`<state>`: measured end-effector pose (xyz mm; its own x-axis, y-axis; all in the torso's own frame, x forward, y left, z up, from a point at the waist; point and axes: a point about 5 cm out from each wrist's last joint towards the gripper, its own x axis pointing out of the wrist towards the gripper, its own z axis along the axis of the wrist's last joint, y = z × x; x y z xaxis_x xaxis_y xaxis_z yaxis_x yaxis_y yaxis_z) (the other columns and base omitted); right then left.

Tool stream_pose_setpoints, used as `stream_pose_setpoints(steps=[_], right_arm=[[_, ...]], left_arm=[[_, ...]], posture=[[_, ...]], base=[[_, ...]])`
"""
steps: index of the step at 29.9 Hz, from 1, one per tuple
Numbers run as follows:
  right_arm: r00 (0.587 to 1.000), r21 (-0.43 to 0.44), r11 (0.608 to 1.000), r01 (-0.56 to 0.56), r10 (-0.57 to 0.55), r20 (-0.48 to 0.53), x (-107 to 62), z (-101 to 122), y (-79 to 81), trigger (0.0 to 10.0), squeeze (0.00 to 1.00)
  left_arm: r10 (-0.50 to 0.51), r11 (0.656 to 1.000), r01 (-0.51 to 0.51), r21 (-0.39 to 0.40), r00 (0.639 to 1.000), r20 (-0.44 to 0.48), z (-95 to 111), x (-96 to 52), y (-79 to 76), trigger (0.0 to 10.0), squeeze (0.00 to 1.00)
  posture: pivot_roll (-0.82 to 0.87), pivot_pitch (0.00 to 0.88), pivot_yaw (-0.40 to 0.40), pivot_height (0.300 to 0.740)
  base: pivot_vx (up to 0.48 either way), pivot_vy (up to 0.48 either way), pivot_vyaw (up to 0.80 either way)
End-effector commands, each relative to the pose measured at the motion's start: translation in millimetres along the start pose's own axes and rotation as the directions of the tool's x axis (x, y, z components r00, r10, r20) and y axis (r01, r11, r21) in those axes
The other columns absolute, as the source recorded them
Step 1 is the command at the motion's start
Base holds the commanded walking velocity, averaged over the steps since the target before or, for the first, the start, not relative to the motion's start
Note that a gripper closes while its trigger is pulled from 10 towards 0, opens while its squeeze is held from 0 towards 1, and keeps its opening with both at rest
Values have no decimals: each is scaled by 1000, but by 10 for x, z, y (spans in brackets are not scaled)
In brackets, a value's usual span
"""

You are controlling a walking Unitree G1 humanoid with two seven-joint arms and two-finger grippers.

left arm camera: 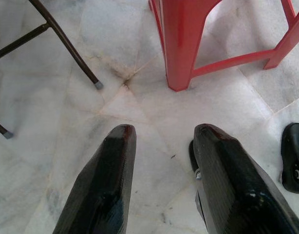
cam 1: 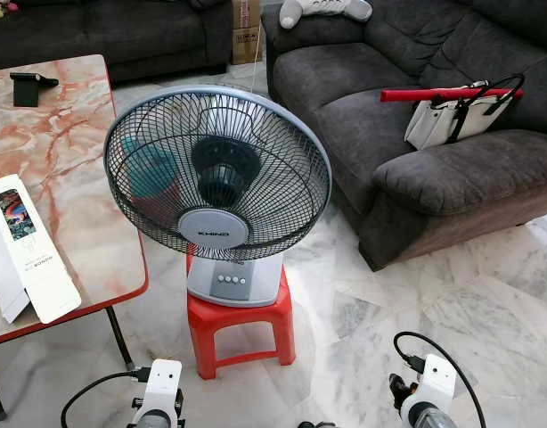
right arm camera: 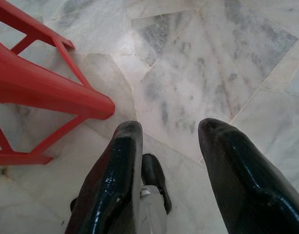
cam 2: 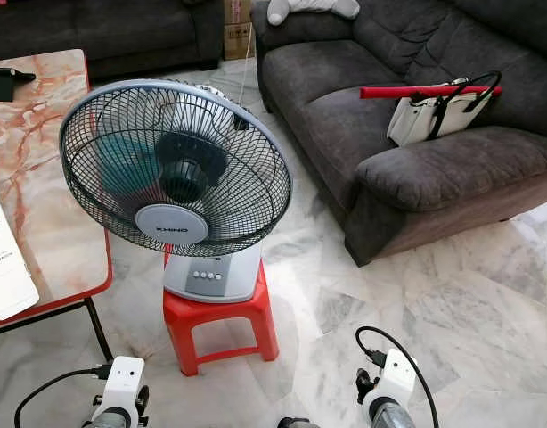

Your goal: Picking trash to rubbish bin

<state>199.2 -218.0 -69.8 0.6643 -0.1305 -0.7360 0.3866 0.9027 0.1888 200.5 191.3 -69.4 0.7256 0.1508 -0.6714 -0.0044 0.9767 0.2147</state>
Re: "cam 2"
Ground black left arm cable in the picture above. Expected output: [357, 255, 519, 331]
[13, 362, 115, 428]

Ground robot dark grey knee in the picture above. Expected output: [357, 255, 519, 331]
[277, 416, 320, 428]

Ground grey table fan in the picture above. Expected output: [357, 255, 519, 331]
[59, 78, 294, 305]

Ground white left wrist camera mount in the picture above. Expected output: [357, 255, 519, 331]
[102, 355, 147, 422]

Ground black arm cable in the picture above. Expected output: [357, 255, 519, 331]
[13, 362, 115, 428]
[355, 325, 441, 428]

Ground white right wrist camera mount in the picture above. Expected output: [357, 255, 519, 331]
[371, 347, 418, 405]

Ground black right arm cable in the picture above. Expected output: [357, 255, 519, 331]
[355, 325, 441, 428]

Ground grey fabric sofa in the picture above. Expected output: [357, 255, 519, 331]
[250, 0, 547, 268]

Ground white printed carton box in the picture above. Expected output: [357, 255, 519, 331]
[0, 181, 41, 322]

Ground marble coffee table red edge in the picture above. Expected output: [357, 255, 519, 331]
[0, 49, 114, 363]

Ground black phone stand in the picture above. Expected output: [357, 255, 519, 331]
[0, 67, 37, 103]

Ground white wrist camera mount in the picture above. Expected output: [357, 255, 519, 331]
[102, 355, 147, 422]
[371, 347, 418, 405]

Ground red stick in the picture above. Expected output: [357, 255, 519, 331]
[360, 84, 503, 100]

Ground brown cardboard box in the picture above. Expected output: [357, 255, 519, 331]
[223, 0, 255, 62]

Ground grey white plush toy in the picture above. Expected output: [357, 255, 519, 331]
[266, 0, 362, 27]

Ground red plastic stool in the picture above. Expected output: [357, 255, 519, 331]
[162, 248, 281, 377]

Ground white bag black straps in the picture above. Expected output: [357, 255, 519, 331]
[387, 70, 503, 148]

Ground dark charcoal sofa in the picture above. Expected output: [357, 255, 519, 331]
[0, 0, 226, 86]

